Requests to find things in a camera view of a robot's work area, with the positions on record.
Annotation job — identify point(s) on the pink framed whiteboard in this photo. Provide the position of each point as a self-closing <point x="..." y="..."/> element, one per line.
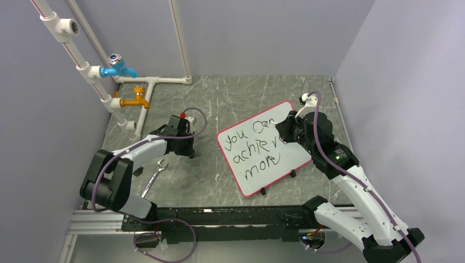
<point x="254" y="152"/>

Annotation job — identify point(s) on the silver combination wrench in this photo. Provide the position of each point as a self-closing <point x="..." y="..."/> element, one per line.
<point x="161" y="166"/>

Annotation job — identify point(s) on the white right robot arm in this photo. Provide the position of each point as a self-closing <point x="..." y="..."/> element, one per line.
<point x="382" y="237"/>

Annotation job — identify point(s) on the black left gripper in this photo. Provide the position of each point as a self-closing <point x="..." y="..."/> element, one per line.
<point x="188" y="151"/>

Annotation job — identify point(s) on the orange brass faucet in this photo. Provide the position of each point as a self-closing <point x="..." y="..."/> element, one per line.
<point x="139" y="99"/>

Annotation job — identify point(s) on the orange black hex keys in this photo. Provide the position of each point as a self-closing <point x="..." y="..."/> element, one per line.
<point x="138" y="171"/>

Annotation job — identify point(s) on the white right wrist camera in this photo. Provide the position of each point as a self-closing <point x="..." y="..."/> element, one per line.
<point x="309" y="102"/>

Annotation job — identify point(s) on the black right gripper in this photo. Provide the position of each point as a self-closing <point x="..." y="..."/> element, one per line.
<point x="285" y="127"/>

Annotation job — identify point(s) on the blue plastic faucet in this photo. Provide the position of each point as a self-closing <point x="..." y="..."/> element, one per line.
<point x="117" y="67"/>

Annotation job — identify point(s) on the white PVC pipe frame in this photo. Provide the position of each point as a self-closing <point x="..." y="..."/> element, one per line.
<point x="130" y="114"/>

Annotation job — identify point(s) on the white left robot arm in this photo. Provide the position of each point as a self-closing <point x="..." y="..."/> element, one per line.
<point x="109" y="176"/>

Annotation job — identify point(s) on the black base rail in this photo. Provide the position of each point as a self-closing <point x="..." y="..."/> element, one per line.
<point x="213" y="224"/>

